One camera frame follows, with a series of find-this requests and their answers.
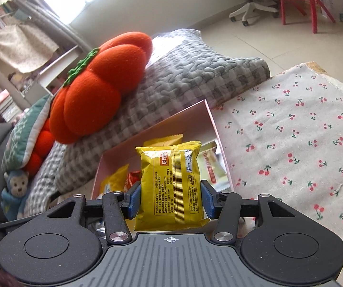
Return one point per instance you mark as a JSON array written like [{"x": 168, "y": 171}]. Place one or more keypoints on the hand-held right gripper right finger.
[{"x": 206, "y": 198}]

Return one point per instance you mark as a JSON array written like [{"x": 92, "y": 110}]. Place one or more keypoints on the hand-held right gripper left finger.
[{"x": 134, "y": 200}]

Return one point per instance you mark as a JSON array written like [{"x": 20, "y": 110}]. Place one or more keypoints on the small red white snack packet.
[{"x": 132, "y": 178}]

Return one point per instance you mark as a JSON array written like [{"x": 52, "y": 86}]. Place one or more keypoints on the cream red-label snack packet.
[{"x": 213, "y": 164}]

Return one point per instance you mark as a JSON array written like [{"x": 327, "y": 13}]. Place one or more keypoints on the yellow red-label snack packet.
[{"x": 171, "y": 185}]

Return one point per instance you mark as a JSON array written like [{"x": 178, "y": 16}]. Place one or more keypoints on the golden yellow snack packet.
[{"x": 162, "y": 140}]

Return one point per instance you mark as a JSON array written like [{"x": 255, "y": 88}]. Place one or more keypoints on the pink silver cardboard box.
[{"x": 189, "y": 119}]

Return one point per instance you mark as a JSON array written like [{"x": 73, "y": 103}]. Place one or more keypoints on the blue monkey plush toy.
[{"x": 17, "y": 187}]

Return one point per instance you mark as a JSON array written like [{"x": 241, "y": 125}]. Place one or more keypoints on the grey checked quilt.
[{"x": 45, "y": 179}]

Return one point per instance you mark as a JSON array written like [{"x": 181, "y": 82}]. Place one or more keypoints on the green snowflake cushion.
[{"x": 22, "y": 137}]

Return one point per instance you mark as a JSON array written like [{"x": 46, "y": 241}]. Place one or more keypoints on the small orange plush cushion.
[{"x": 43, "y": 143}]

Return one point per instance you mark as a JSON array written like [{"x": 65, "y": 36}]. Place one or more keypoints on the orange pumpkin cushion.
[{"x": 99, "y": 95}]

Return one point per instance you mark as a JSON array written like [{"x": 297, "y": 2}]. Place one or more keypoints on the cherry print cloth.
[{"x": 294, "y": 131}]

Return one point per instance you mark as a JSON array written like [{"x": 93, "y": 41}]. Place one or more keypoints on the grey checked pillow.
[{"x": 189, "y": 74}]

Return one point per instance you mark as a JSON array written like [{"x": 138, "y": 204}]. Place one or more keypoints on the stack of books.
[{"x": 1, "y": 107}]

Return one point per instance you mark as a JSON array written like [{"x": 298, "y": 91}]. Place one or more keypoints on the white shelf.
[{"x": 55, "y": 65}]

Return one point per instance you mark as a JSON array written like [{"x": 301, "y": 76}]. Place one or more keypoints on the white grey office chair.
[{"x": 249, "y": 6}]

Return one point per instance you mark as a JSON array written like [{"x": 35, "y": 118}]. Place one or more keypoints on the pink plastic chair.
[{"x": 284, "y": 12}]

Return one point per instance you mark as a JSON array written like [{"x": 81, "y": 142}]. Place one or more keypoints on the grey curtain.
[{"x": 49, "y": 15}]

